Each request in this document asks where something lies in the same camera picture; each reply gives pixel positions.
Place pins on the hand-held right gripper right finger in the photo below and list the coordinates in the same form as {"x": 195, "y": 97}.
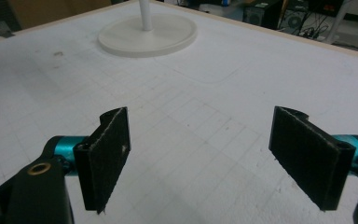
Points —
{"x": 307, "y": 155}

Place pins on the white metal stand leg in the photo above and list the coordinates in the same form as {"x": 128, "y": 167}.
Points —
{"x": 338, "y": 18}

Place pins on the black computer tower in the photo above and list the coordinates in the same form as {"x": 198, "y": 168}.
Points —
{"x": 264, "y": 15}

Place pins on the black computer case with fan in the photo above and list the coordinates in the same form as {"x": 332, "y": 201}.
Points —
{"x": 293, "y": 20}

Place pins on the white round stand base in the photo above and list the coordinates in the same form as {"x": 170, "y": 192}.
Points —
{"x": 167, "y": 34}

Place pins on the black monitor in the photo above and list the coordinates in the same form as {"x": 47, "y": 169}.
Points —
{"x": 324, "y": 6}

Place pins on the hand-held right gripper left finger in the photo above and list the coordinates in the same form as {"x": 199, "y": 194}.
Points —
{"x": 105, "y": 161}

